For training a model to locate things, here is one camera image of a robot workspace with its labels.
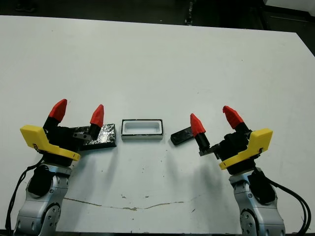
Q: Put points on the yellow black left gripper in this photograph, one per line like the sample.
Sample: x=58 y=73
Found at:
x=56 y=140

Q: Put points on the shiny black box lid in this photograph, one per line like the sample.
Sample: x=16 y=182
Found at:
x=107 y=136

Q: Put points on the dark metal post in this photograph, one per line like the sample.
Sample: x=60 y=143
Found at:
x=189 y=12

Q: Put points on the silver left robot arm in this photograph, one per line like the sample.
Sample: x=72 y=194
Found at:
x=37 y=211

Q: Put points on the black camera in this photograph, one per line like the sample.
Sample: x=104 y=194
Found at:
x=180 y=137

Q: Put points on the white panel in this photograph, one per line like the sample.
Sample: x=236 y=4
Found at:
x=290 y=1

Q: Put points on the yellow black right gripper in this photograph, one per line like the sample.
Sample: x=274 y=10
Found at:
x=241 y=150

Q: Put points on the white lined camera box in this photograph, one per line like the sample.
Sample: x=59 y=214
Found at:
x=141 y=127

